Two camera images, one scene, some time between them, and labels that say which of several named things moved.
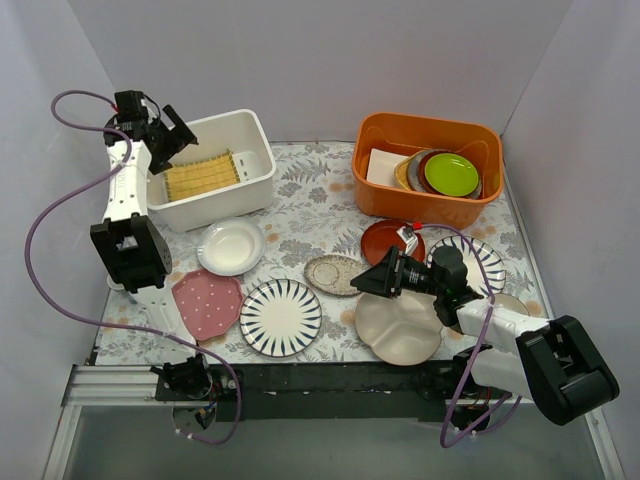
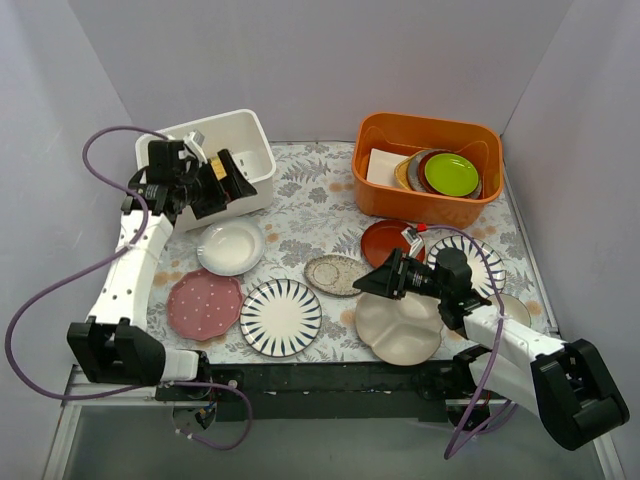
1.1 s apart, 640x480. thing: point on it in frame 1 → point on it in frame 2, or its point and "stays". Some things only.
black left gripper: (163, 140) → (214, 189)
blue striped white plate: (280, 318) stays
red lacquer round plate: (380, 236) stays
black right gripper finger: (386, 278) stays
